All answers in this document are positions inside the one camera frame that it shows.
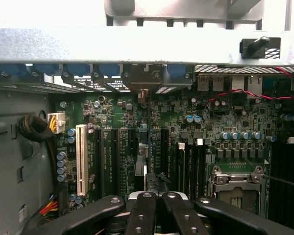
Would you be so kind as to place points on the green motherboard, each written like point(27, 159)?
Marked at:
point(107, 115)

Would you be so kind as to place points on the beige parts rack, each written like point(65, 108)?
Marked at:
point(186, 12)

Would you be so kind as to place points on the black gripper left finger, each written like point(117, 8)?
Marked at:
point(142, 215)

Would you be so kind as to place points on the short black expansion slot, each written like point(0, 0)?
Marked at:
point(132, 139)

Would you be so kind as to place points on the CPU socket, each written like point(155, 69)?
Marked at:
point(235, 193)

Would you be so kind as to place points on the white power connector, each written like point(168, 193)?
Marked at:
point(60, 122)

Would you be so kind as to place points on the white expansion slot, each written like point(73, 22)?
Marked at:
point(81, 159)

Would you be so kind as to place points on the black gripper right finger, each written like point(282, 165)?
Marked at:
point(183, 220)

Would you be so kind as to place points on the black grey PC case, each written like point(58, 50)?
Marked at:
point(112, 44)

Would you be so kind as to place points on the blue expansion slot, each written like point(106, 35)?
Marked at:
point(143, 128)

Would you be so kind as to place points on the long black expansion slot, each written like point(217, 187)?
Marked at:
point(99, 159)
point(164, 151)
point(115, 159)

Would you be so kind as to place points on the locking lever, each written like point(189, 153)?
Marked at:
point(284, 180)

